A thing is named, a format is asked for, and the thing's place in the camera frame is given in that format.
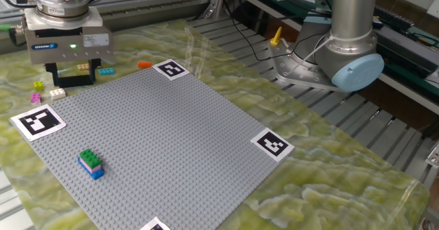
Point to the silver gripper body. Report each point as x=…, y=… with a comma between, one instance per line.
x=68, y=48

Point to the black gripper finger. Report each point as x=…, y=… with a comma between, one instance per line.
x=92, y=73
x=55, y=79

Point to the black Lego plate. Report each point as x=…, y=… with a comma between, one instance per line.
x=75, y=81

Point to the lime green Lego brick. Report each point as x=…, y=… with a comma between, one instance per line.
x=38, y=86

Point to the tan Lego plate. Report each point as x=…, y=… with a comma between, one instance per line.
x=83, y=66

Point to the white Lego brick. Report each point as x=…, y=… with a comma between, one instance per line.
x=57, y=93

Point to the cyan Lego plate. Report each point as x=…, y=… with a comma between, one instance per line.
x=106, y=71

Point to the magenta Lego brick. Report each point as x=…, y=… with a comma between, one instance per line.
x=35, y=98

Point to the orange Lego brick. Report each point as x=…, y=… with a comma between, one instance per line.
x=144, y=64

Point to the pink Lego brick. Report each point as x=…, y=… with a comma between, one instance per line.
x=96, y=170

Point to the grey Lego baseplate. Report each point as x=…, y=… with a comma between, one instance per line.
x=164, y=137

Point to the blue Lego brick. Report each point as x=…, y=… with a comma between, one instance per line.
x=97, y=175

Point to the black white fiducial marker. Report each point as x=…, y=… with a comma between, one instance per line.
x=37, y=122
x=272, y=144
x=171, y=69
x=155, y=226

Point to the yellow plastic tool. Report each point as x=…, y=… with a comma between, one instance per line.
x=276, y=37

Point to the green topped bench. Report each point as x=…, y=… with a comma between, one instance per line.
x=274, y=8

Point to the metal robot mounting plate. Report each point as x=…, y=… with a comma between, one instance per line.
x=291, y=75

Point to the black electronics box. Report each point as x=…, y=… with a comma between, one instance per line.
x=408, y=44

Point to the aluminium upright post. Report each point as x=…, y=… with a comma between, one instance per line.
x=217, y=0

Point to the metal corner bracket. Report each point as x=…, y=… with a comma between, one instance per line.
x=433, y=156

